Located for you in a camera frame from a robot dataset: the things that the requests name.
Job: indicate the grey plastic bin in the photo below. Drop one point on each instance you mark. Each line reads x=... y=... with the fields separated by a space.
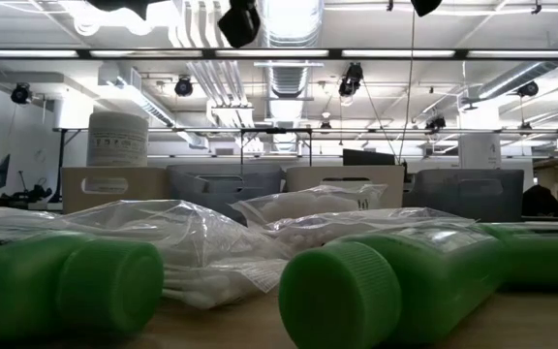
x=226 y=189
x=463 y=194

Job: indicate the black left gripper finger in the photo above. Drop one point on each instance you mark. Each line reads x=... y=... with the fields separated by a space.
x=240 y=24

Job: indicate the green travel bottle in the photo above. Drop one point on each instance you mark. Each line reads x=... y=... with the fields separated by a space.
x=342 y=295
x=545 y=257
x=109 y=286

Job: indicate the blue panel on stand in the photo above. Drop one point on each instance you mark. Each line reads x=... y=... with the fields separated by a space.
x=3 y=170

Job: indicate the white plastic bin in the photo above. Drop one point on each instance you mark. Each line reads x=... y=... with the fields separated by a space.
x=303 y=179
x=153 y=189

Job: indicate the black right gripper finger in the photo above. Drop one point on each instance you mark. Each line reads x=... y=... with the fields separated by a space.
x=425 y=6

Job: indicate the white wipes canister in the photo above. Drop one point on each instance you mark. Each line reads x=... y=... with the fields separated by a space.
x=116 y=140

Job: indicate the clear cotton swab bag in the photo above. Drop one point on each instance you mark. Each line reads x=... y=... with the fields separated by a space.
x=308 y=206
x=12 y=220
x=187 y=242
x=318 y=230

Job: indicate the black monitor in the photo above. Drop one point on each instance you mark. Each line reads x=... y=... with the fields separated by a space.
x=368 y=157

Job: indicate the silver ventilation duct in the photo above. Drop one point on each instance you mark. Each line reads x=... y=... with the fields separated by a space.
x=526 y=72
x=288 y=29

